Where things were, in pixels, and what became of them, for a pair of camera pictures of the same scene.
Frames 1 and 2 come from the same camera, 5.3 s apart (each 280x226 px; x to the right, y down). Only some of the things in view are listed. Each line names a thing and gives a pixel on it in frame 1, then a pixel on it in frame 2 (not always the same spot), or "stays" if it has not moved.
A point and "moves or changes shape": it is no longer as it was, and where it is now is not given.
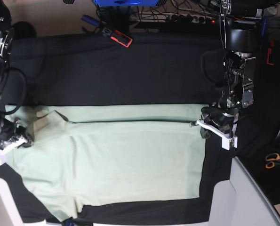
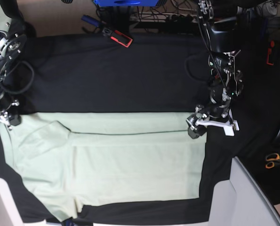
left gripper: x=8 y=130 -> x=0 y=102
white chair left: x=2 y=212 stays
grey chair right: x=239 y=201 stays
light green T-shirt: x=101 y=154 moves or changes shape
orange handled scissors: x=273 y=158 stays
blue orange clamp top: x=115 y=35 stays
